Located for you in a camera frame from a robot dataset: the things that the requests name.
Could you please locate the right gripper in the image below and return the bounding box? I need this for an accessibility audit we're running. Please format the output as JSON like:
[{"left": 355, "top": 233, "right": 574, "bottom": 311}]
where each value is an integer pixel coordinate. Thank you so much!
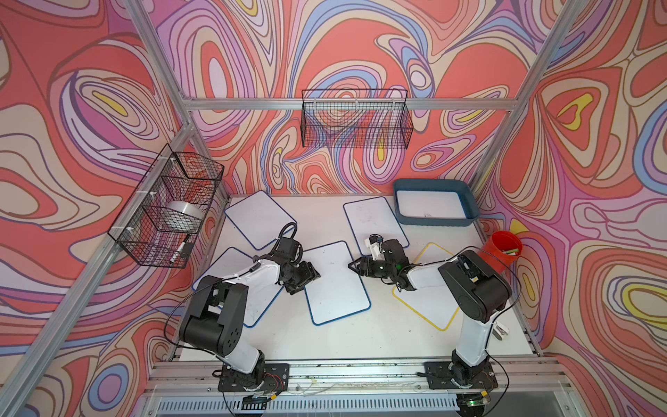
[{"left": 346, "top": 257, "right": 394, "bottom": 278}]

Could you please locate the blue whiteboard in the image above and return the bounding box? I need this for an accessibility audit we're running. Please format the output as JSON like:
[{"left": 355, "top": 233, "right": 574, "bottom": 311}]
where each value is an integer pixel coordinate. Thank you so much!
[
  {"left": 192, "top": 247, "right": 282, "bottom": 328},
  {"left": 396, "top": 190, "right": 467, "bottom": 219},
  {"left": 343, "top": 196, "right": 409, "bottom": 255},
  {"left": 303, "top": 241, "right": 372, "bottom": 326},
  {"left": 225, "top": 191, "right": 295, "bottom": 250}
]

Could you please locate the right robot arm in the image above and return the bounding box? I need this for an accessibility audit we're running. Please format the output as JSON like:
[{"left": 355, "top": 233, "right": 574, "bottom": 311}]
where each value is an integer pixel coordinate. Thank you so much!
[{"left": 347, "top": 235, "right": 518, "bottom": 392}]

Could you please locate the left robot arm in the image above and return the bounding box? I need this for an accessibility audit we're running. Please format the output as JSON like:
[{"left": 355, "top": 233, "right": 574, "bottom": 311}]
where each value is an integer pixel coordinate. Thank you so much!
[{"left": 174, "top": 222, "right": 321, "bottom": 397}]

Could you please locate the yellow framed whiteboard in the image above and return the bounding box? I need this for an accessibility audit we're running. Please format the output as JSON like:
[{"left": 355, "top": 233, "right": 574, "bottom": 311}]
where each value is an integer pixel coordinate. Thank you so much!
[{"left": 393, "top": 243, "right": 460, "bottom": 332}]

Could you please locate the teal plastic storage box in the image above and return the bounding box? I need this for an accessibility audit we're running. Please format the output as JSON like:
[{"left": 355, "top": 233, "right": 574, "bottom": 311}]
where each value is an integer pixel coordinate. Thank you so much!
[{"left": 393, "top": 179, "right": 480, "bottom": 227}]

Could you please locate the white whiteboard eraser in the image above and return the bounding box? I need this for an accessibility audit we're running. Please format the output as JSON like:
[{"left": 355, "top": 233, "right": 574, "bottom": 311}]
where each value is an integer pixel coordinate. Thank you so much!
[{"left": 492, "top": 322, "right": 509, "bottom": 341}]

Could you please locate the marker in left basket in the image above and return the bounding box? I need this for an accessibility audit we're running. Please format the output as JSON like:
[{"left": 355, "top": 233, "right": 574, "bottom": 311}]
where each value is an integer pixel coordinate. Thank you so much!
[{"left": 170, "top": 240, "right": 188, "bottom": 264}]

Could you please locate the silver tape roll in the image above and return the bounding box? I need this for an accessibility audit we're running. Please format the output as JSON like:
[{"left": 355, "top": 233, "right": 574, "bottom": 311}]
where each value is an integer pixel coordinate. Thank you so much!
[{"left": 164, "top": 201, "right": 204, "bottom": 227}]

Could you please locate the red plastic cup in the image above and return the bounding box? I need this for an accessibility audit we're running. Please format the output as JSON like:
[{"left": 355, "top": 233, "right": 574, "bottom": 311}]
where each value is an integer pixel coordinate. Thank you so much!
[{"left": 479, "top": 231, "right": 523, "bottom": 274}]

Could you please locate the green circuit board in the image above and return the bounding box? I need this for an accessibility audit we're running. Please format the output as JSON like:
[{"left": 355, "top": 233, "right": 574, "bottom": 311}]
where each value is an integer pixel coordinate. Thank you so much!
[{"left": 241, "top": 396, "right": 272, "bottom": 411}]

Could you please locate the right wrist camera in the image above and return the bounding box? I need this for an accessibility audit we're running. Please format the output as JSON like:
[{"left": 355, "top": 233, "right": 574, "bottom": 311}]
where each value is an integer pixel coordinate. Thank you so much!
[{"left": 365, "top": 234, "right": 383, "bottom": 261}]

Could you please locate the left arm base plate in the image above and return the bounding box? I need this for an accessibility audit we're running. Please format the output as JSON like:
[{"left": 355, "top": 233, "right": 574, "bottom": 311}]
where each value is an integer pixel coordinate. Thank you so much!
[{"left": 212, "top": 362, "right": 290, "bottom": 394}]

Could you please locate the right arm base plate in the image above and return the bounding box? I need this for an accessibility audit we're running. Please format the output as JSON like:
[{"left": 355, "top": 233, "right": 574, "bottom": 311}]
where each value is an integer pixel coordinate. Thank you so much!
[{"left": 419, "top": 360, "right": 499, "bottom": 392}]

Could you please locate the left black wire basket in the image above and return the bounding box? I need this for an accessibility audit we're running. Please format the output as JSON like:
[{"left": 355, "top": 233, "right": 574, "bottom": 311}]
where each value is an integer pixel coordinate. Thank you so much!
[{"left": 108, "top": 144, "right": 224, "bottom": 269}]

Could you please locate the black wire basket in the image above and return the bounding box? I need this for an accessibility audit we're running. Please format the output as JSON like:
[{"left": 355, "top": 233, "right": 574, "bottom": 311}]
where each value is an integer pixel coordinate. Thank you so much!
[
  {"left": 300, "top": 87, "right": 413, "bottom": 149},
  {"left": 108, "top": 144, "right": 224, "bottom": 269}
]

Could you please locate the back black wire basket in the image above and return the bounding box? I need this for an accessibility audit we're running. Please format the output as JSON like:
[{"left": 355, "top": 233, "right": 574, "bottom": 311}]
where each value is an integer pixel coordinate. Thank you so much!
[{"left": 300, "top": 87, "right": 413, "bottom": 149}]

